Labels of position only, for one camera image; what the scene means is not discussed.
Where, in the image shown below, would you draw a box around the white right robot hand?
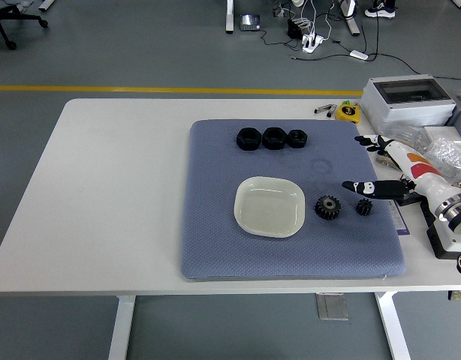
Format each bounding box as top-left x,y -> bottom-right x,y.
342,135 -> 456,212

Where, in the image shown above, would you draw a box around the small black gear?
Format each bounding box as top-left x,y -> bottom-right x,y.
355,198 -> 374,217

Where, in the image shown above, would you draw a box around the large black gear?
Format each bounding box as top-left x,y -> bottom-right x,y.
315,195 -> 342,221

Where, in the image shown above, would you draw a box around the white flat box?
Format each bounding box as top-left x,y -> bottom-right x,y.
423,125 -> 461,148

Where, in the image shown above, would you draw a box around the small black hex nut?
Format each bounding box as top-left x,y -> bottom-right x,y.
287,128 -> 309,149

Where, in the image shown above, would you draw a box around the large black hex nut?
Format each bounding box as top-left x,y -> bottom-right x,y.
261,127 -> 288,151
236,127 -> 261,152

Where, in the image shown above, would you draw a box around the black small box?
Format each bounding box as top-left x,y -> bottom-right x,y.
286,18 -> 305,39

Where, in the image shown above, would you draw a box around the clear bag of screws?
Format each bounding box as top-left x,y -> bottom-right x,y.
421,136 -> 461,185

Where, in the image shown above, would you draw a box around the purple-edged printed sheet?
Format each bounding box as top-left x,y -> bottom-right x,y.
387,200 -> 411,236

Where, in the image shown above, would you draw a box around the yellow tape measure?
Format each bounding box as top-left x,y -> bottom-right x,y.
335,100 -> 362,124

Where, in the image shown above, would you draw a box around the white square plate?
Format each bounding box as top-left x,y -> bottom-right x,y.
234,175 -> 306,240

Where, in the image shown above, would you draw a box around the white sneakers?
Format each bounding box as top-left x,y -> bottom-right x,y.
364,4 -> 397,19

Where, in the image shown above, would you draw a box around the white desk leg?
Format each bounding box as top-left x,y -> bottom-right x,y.
341,0 -> 361,37
225,0 -> 235,35

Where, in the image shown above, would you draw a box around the white power strip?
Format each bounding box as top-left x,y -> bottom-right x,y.
301,33 -> 325,54

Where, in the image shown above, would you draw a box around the white table leg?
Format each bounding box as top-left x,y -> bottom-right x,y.
375,292 -> 411,360
108,295 -> 136,360

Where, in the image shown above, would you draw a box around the metal floor plate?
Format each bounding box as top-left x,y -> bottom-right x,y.
315,292 -> 350,321

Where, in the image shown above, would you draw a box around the blue-grey padded mat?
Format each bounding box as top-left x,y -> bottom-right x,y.
179,118 -> 407,282

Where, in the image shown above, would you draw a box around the black desk phone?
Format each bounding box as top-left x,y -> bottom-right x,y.
240,13 -> 262,32

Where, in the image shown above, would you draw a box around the black office chair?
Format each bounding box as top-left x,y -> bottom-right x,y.
0,0 -> 50,50

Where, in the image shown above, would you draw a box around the grey electrical enclosure box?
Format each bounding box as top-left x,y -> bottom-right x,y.
360,74 -> 456,135

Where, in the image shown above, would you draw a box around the black floor cable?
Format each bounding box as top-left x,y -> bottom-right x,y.
289,35 -> 461,82

